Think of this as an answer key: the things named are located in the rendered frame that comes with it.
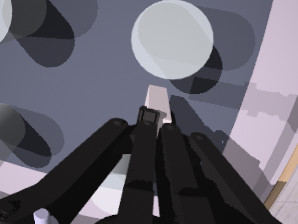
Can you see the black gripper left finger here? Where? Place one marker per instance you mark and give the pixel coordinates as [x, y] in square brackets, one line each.
[61, 194]

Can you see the pale grey cylinder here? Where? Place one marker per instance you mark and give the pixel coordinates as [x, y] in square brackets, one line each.
[12, 130]
[107, 196]
[20, 18]
[172, 39]

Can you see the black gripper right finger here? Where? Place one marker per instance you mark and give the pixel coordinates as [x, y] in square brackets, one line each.
[232, 201]

